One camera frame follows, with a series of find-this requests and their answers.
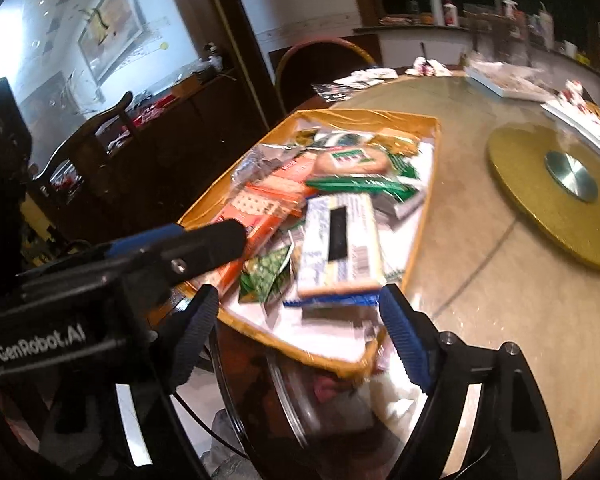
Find white green snack packet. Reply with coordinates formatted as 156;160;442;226
387;149;435;182

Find dark wooden sideboard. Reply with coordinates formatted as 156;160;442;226
94;66;282;243

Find thin black cable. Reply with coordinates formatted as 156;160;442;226
170;389;252;462

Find green patterned snack packet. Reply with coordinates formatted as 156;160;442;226
239;249;294;304

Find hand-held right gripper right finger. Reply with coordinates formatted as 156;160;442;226
378;284;561;480

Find red white crumpled wrapper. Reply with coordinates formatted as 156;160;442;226
412;57;454;77

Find dark wooden chair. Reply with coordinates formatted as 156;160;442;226
29;91;137;203

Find gold foil tray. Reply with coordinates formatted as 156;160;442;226
176;109;441;380

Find clear dark wrapper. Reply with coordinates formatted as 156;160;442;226
313;81;369;104

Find round metal disc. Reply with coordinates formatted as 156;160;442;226
544;151;600;204

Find blue white biscuit packet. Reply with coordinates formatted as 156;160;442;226
282;192;387;309

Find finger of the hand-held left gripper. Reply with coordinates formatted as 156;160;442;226
104;224;192;260
130;221;249;287

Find small orange snack packet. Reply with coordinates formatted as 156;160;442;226
252;154;320;196

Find round back wooden chair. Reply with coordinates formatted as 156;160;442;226
274;37;382;117

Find round cracker packet green label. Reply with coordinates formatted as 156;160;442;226
314;145;392;179

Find orange cracker packet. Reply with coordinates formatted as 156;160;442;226
214;182;307;306

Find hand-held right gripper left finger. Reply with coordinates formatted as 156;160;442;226
115;284;220;480

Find gold round turntable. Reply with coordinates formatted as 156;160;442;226
486;122;600;272

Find white rectangular tray red wrappers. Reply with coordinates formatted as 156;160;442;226
540;80;600;159

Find framed wall picture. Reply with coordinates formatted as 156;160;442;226
76;0;147;87

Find silver blue snack packet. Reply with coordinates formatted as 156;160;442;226
229;144;292;187

